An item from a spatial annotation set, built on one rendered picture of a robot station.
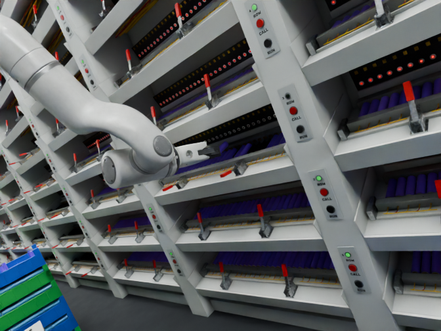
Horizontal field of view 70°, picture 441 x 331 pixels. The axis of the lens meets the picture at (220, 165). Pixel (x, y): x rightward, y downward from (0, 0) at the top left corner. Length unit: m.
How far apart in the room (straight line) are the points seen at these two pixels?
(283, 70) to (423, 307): 0.59
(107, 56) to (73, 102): 0.58
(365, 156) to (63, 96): 0.61
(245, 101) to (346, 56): 0.25
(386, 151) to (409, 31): 0.21
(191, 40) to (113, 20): 0.32
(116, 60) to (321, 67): 0.82
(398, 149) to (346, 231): 0.22
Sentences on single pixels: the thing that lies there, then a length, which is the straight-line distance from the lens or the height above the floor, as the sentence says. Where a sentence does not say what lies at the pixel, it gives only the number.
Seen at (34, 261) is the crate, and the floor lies 0.43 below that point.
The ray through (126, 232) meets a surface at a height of 0.36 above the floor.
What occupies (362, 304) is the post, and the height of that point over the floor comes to 0.15.
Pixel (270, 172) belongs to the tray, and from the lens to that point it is 0.79.
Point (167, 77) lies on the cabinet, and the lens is 1.23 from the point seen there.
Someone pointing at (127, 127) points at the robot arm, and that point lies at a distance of 0.64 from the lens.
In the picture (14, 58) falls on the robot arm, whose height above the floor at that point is 0.93.
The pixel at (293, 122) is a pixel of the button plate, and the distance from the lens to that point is 0.71.
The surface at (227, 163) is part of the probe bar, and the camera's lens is 0.92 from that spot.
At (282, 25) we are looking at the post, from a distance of 0.70.
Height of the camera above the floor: 0.67
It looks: 7 degrees down
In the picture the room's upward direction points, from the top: 23 degrees counter-clockwise
